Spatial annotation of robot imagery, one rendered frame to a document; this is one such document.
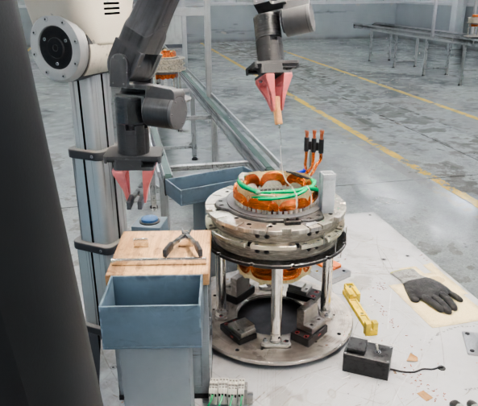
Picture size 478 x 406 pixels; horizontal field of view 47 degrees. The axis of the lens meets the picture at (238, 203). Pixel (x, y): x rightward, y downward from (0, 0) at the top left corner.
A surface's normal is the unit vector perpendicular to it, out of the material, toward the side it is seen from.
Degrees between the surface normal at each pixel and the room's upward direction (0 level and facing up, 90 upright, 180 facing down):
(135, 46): 84
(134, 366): 90
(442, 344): 0
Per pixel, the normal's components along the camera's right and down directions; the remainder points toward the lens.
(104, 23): 0.91, 0.15
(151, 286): 0.02, 0.36
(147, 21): -0.30, 0.11
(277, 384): 0.00, -0.93
